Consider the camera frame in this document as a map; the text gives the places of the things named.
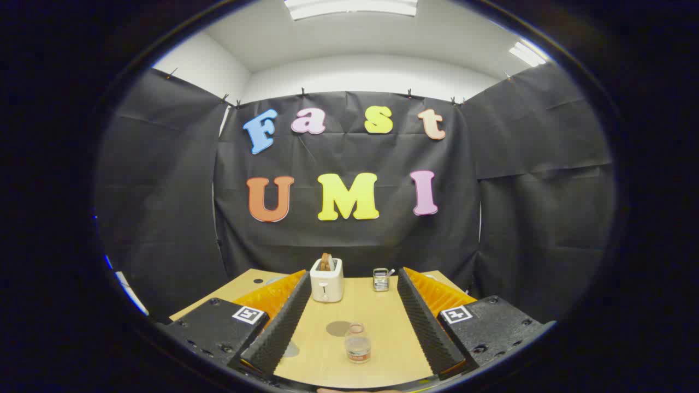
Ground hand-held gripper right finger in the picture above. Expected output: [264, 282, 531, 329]
[397, 267, 556, 381]

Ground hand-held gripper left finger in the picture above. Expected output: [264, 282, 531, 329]
[158, 269, 312, 380]

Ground clear plastic juice bottle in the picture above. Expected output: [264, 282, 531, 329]
[344, 323, 372, 364]

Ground wooden table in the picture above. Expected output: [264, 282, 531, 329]
[169, 269, 481, 389]

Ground white toaster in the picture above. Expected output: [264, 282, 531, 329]
[310, 258, 345, 303]

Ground small metal mesh basket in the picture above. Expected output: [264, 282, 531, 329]
[372, 267, 396, 292]

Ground small ceiling light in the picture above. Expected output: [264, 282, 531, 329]
[509, 41, 547, 67]

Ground long ceiling light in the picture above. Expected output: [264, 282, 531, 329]
[284, 0, 418, 21]

